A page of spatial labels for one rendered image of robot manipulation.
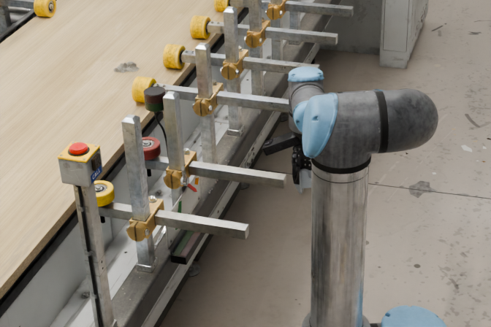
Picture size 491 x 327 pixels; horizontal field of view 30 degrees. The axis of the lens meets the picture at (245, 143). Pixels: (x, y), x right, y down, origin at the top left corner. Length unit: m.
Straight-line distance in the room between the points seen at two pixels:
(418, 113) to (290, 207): 2.27
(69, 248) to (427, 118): 1.16
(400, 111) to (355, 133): 0.09
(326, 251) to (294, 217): 2.05
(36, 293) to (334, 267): 0.87
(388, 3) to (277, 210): 1.54
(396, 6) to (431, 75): 0.42
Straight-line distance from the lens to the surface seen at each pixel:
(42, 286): 2.43
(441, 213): 3.94
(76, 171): 2.02
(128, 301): 2.41
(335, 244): 1.81
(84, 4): 3.69
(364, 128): 1.67
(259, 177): 2.56
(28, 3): 3.62
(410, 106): 1.70
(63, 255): 2.50
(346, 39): 5.25
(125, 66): 3.11
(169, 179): 2.58
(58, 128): 2.80
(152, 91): 2.50
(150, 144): 2.65
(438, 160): 4.29
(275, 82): 3.40
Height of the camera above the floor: 2.24
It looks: 31 degrees down
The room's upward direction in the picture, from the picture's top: 2 degrees counter-clockwise
